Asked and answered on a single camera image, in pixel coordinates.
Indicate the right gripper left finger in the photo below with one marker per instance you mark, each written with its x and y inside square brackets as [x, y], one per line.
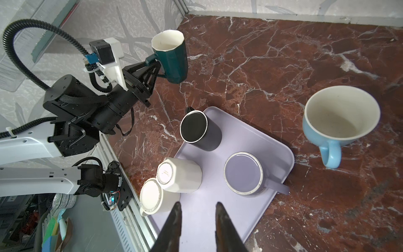
[169, 237]

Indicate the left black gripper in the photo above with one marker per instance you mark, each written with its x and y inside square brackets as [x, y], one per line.
[140, 79]

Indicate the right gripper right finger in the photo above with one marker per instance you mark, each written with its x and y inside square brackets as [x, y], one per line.
[227, 238]

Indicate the dark green mug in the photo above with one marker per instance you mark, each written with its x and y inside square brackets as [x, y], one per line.
[170, 50]

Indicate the lavender mug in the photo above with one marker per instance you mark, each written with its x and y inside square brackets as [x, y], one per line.
[245, 175]

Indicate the light blue mug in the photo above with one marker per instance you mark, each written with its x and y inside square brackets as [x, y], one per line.
[337, 116]

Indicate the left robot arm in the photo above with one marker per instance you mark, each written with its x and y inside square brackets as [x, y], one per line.
[79, 116]

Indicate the cream round mug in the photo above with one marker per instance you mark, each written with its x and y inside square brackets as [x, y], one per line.
[154, 199]

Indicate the white faceted mug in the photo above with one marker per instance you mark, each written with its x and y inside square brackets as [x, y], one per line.
[179, 175]

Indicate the black enamel mug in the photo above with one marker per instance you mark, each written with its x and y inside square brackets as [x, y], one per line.
[198, 129]

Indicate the lavender plastic tray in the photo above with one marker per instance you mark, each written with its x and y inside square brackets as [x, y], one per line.
[199, 207]

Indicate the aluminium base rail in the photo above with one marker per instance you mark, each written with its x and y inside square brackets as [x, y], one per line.
[136, 232]

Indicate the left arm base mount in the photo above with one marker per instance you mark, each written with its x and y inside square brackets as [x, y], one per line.
[119, 198]

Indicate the clear acrylic wall shelf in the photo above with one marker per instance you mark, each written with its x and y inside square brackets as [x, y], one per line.
[30, 44]

